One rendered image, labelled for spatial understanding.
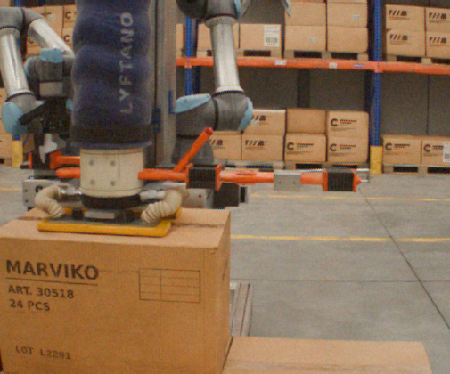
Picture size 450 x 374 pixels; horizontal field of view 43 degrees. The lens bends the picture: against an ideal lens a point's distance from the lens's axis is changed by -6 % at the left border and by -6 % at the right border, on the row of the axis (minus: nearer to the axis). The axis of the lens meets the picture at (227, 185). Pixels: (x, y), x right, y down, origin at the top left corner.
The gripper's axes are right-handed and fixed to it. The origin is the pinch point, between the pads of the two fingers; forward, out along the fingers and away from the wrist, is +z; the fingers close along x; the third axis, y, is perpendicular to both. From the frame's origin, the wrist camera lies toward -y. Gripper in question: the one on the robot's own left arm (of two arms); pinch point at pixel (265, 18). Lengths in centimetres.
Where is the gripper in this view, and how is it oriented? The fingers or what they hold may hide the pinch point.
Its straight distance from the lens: 188.2
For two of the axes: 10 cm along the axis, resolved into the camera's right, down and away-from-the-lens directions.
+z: -0.1, 9.8, 1.8
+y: -0.9, 1.8, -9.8
